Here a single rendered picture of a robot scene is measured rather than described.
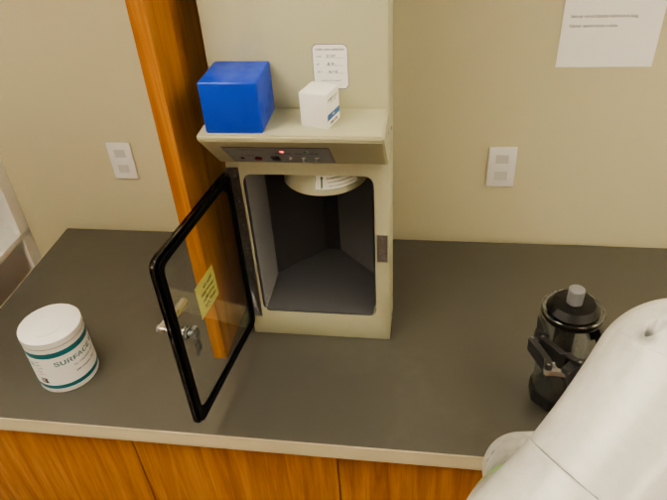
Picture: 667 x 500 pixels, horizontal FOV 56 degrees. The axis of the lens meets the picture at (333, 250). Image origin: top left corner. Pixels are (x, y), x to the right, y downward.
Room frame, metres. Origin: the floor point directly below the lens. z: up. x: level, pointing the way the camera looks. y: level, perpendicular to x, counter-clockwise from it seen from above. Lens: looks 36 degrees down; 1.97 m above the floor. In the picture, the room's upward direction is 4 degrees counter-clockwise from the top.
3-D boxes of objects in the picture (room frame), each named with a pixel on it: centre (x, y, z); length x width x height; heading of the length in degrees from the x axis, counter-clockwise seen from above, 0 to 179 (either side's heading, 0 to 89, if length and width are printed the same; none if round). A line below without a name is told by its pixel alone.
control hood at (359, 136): (1.01, 0.05, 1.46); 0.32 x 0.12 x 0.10; 80
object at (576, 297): (0.82, -0.42, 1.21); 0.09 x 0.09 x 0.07
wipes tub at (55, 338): (1.00, 0.62, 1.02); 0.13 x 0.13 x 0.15
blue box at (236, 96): (1.02, 0.14, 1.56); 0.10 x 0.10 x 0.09; 80
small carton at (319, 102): (1.00, 0.01, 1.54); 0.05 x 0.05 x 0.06; 63
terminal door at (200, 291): (0.93, 0.24, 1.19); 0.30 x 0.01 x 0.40; 162
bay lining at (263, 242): (1.18, 0.02, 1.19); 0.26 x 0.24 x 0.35; 80
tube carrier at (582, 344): (0.82, -0.42, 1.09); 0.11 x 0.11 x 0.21
